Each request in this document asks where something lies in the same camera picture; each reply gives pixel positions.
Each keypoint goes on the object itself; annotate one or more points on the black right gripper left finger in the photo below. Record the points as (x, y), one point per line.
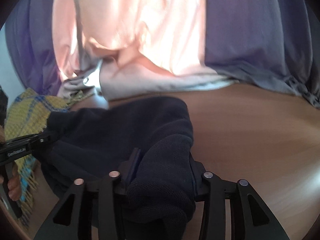
(104, 200)

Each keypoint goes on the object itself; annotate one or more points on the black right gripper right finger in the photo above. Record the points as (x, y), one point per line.
(251, 218)

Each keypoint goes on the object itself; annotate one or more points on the dark navy knit pants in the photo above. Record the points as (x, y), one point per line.
(92, 142)

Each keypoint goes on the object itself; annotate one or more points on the left hand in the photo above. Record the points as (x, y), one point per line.
(14, 184)

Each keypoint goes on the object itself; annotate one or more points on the pink sheer curtain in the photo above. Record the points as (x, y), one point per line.
(126, 48)

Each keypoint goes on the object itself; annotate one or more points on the purple grey curtain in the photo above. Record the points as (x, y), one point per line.
(272, 44)

